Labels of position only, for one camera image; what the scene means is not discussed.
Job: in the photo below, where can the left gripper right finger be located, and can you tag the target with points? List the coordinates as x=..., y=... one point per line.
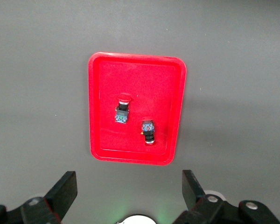
x=192, y=191

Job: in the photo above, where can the red plastic tray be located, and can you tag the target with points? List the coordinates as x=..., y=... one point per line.
x=154, y=81

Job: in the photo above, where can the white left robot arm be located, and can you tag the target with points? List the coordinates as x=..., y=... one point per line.
x=136, y=219

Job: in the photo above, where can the dark grey table mat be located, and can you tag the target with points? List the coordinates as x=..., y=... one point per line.
x=37, y=93

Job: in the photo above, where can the red push button switch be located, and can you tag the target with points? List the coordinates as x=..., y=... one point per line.
x=121, y=114
x=148, y=128

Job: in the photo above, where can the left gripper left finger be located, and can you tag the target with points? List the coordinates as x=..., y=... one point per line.
x=60, y=193

